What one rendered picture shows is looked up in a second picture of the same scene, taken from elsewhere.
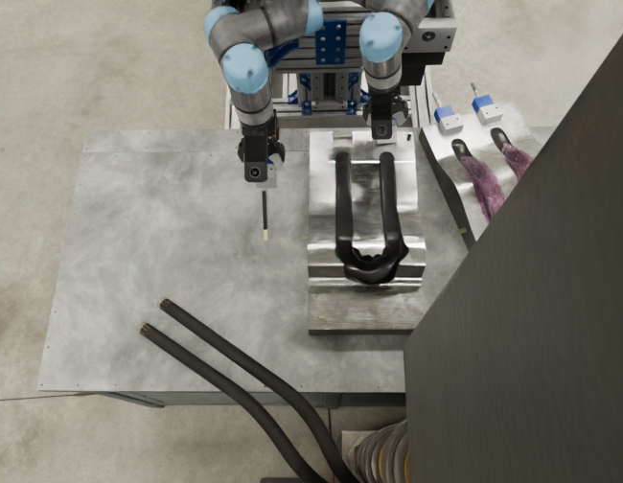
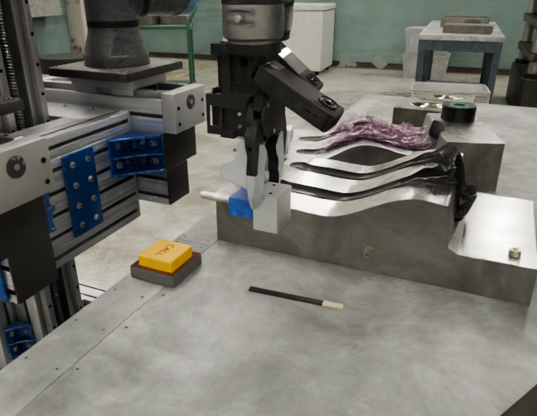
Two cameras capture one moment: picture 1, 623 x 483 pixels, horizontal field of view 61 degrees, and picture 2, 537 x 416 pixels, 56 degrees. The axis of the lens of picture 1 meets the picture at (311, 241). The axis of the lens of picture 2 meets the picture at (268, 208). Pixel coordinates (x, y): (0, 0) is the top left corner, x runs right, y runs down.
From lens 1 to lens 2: 1.15 m
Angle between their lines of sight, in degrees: 61
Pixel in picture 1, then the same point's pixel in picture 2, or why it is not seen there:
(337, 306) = (497, 241)
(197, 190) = (182, 362)
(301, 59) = (56, 238)
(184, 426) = not seen: outside the picture
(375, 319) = (520, 222)
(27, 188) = not seen: outside the picture
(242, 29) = not seen: outside the picture
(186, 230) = (263, 403)
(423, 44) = (189, 115)
